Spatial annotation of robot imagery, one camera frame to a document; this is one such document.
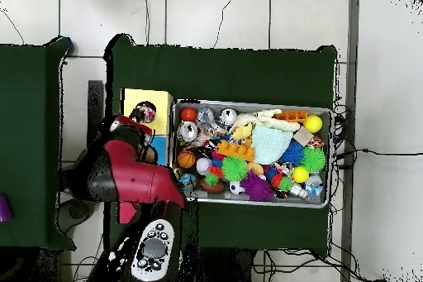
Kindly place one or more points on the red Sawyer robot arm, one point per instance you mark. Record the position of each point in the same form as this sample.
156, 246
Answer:
138, 179

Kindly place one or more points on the wooden box with three holes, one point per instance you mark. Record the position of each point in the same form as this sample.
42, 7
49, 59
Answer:
162, 103

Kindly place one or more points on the yellow plush duck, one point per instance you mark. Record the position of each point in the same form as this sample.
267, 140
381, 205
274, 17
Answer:
239, 132

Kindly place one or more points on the green cloth side table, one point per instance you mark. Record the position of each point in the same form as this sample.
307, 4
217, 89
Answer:
26, 146

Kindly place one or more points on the dark green table cloth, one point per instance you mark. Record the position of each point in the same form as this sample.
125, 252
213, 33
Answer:
231, 73

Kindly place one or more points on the small baseball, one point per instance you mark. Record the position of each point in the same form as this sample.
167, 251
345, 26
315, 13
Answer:
204, 166

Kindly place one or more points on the bright green spiky ball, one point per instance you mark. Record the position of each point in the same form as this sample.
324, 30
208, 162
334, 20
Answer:
234, 168

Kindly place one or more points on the blue spiky ball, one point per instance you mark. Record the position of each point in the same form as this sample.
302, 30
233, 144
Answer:
292, 153

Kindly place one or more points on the orange toy building brick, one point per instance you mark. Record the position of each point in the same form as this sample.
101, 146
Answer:
236, 151

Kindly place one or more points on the mint green cloth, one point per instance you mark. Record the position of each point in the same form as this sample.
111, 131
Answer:
269, 144

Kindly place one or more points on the dark grey rounded base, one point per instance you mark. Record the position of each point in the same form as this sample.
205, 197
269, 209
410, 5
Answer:
76, 214

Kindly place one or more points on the red-orange ball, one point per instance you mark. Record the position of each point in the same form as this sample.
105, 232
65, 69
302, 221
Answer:
188, 114

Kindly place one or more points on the purple spiky toy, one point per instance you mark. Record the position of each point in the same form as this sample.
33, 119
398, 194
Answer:
256, 187

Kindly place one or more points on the small basketball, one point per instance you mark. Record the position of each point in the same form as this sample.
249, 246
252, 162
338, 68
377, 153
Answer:
186, 159

